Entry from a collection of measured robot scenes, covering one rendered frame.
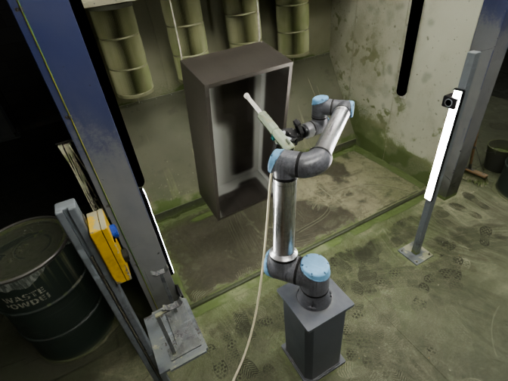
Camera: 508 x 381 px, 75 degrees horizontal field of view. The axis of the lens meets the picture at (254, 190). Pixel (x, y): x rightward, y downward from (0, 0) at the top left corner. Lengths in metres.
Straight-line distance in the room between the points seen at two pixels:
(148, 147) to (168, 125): 0.31
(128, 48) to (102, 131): 1.57
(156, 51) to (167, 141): 0.85
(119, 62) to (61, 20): 1.64
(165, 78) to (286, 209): 2.33
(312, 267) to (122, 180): 1.02
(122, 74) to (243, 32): 1.15
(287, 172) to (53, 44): 1.01
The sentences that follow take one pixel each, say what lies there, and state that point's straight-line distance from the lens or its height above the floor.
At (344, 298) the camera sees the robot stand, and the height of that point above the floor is 0.64.
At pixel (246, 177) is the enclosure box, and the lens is 3.03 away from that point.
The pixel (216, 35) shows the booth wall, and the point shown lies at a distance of 3.65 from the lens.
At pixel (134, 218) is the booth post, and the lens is 1.80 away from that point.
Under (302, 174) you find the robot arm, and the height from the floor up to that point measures 1.42.
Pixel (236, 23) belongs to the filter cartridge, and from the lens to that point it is 3.33.
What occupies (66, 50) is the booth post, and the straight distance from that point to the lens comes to 1.47.
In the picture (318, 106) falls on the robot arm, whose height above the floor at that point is 1.48.
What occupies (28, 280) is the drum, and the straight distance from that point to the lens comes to 2.30.
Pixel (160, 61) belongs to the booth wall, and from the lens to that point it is 3.50.
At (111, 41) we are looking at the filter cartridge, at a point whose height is 1.72.
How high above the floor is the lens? 2.22
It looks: 36 degrees down
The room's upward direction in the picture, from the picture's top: 6 degrees counter-clockwise
